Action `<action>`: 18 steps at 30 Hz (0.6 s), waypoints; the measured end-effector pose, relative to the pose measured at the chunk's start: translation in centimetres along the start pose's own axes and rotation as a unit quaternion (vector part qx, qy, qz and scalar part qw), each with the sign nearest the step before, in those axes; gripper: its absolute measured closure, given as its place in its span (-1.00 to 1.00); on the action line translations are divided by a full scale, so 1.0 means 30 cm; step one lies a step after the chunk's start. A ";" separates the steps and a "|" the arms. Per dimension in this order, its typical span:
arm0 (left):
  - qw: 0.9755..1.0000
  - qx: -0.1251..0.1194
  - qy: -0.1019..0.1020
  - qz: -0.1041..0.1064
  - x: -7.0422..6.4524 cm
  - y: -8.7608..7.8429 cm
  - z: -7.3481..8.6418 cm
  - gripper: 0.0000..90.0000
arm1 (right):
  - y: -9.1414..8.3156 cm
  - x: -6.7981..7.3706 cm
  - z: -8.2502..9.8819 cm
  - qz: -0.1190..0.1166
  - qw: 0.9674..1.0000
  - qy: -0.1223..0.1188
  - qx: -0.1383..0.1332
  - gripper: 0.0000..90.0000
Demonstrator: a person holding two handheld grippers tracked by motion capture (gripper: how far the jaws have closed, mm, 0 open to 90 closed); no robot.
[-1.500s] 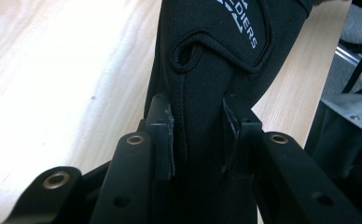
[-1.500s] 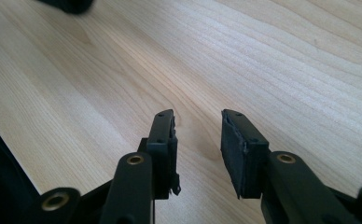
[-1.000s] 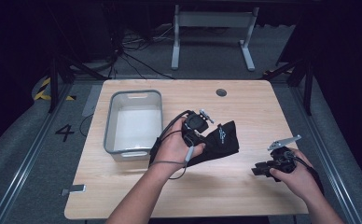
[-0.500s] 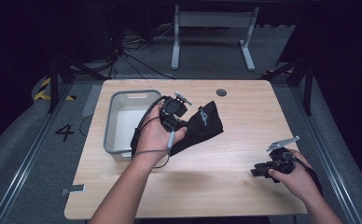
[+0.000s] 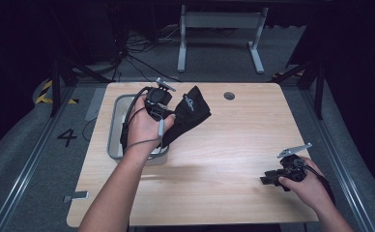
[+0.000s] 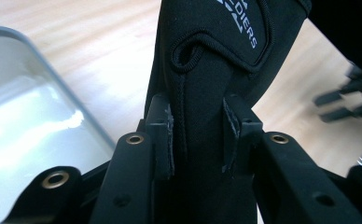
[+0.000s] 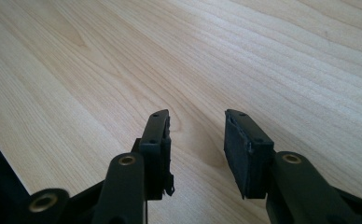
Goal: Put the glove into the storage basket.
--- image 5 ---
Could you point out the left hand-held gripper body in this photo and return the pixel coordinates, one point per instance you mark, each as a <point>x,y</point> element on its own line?
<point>158,96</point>

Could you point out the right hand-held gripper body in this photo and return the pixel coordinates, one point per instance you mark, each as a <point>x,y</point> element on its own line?
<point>293,167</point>

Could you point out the person's right hand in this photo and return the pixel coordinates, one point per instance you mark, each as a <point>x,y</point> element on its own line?
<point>308,187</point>

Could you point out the person's left hand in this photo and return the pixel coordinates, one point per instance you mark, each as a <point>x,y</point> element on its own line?
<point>143,125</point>

